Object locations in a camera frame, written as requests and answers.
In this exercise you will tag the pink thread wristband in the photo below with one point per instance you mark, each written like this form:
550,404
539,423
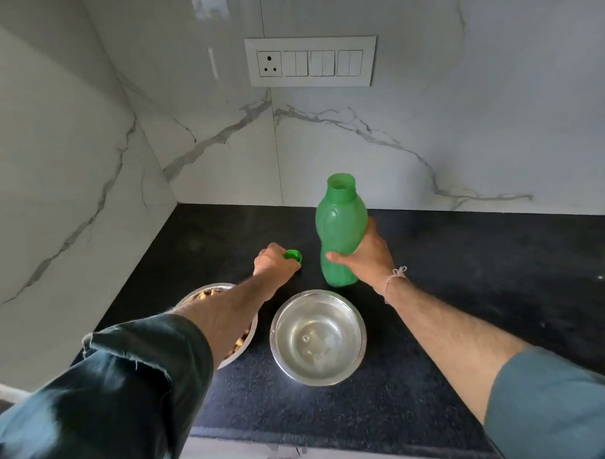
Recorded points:
395,279

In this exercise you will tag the person's left fingers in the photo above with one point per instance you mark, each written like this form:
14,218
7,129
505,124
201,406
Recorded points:
283,252

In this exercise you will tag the person's right thumb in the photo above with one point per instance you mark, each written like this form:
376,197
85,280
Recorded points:
340,258

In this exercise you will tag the person's left forearm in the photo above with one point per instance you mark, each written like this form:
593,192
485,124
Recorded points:
221,315

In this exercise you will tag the green plastic bottle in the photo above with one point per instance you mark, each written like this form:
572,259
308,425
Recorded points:
340,230

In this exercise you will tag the green bottle cap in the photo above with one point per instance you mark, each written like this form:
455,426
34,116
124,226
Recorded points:
293,256

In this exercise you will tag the person's right forearm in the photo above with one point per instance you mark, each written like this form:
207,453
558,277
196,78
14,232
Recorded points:
452,335

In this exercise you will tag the empty steel bowl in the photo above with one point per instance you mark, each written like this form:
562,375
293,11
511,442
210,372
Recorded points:
317,336

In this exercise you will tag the steel bowl with nuts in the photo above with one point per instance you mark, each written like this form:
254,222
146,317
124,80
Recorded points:
226,320

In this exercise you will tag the person's right hand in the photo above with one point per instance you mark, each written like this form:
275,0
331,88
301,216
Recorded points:
369,264

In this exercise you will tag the white switch and socket panel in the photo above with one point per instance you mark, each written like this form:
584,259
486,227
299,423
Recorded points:
311,62

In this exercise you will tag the person's left hand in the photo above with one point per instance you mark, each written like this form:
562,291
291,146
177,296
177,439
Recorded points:
271,268

